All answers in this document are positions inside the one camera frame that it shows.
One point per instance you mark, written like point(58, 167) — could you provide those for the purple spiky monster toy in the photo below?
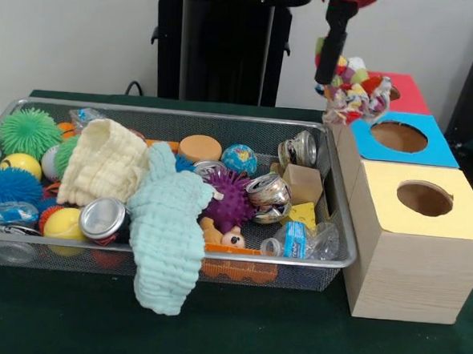
point(231, 198)

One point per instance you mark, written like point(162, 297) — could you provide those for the orange plush toy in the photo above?
point(233, 238)

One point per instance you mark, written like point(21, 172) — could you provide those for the yellow tennis ball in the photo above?
point(63, 222)

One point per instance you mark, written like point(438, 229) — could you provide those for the crushed red soda can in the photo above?
point(101, 218)

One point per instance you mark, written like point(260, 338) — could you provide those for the green spiky rubber ball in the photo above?
point(28, 130)

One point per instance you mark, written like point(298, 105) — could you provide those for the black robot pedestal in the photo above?
point(220, 43)

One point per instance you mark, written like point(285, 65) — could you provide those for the dark green tablecloth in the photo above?
point(250, 338)

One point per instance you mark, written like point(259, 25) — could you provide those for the mint green waffle cloth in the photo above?
point(164, 237)

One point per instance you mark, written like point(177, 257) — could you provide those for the wooden box with three holes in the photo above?
point(407, 275)

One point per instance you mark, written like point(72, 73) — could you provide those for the crushed bottle with blue label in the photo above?
point(297, 239)

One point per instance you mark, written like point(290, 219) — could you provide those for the blue spiky rubber ball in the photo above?
point(9, 187)

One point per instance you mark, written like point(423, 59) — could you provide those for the cream waffle cloth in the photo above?
point(101, 160)

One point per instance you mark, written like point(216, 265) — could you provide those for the printed silver drink can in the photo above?
point(269, 195)

